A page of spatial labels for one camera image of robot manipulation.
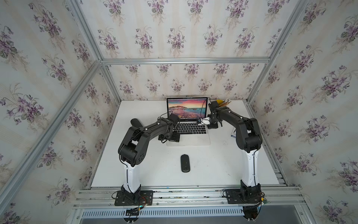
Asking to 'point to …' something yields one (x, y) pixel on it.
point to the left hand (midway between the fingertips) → (172, 140)
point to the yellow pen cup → (219, 101)
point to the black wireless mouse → (185, 162)
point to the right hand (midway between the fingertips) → (211, 122)
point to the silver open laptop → (190, 110)
